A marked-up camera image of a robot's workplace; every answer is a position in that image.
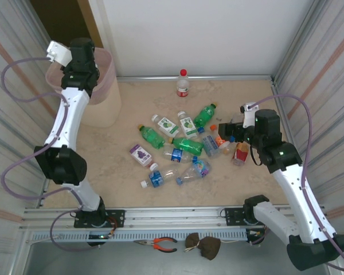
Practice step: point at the orange label bottle orange cap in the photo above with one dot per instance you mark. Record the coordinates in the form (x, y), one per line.
(218, 141)

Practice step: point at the red yellow label bottle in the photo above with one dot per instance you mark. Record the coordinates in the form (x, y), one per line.
(240, 153)

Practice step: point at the green bottle yellow cap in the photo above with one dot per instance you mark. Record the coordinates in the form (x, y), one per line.
(205, 114)
(187, 144)
(152, 136)

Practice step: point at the bottle colourful label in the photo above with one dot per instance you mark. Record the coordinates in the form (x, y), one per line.
(199, 167)

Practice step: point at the clear bottle dark blue label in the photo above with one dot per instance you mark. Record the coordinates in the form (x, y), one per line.
(177, 155)

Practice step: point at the clear bottle lime label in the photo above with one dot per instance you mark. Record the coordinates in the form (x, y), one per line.
(187, 124)
(166, 125)

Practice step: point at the clear bottle red cap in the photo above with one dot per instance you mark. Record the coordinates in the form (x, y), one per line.
(182, 86)

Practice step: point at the blue label bottle white cap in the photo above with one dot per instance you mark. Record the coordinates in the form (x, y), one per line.
(156, 179)

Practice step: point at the purple grape label bottle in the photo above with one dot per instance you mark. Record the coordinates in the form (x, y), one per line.
(140, 156)

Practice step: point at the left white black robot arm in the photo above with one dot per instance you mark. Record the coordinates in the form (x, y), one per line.
(70, 114)

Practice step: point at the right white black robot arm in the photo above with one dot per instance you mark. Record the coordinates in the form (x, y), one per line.
(301, 200)

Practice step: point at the beige bin with pink liner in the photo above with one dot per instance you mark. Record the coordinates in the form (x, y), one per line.
(103, 109)

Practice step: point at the brown wooden door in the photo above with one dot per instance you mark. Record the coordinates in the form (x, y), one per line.
(89, 17)

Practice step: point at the brown cloth bundle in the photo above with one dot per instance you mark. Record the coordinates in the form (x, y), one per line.
(209, 247)

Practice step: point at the grey metal shelf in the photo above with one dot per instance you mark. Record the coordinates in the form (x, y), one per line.
(103, 263)

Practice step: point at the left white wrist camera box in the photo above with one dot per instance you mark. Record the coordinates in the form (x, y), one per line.
(58, 54)

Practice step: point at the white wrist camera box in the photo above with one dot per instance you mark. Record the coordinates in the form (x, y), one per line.
(58, 54)
(250, 116)

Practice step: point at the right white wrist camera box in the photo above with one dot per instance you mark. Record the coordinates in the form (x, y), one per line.
(250, 116)

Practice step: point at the aluminium back frame rail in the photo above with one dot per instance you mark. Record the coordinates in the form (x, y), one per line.
(218, 78)

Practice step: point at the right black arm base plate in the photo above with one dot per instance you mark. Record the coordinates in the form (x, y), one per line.
(233, 216)

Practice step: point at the aluminium mounting rail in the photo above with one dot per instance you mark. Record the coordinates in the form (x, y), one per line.
(172, 213)

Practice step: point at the aluminium corner post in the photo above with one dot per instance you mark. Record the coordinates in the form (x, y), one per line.
(292, 40)

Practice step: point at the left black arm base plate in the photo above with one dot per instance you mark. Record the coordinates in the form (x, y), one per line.
(117, 217)

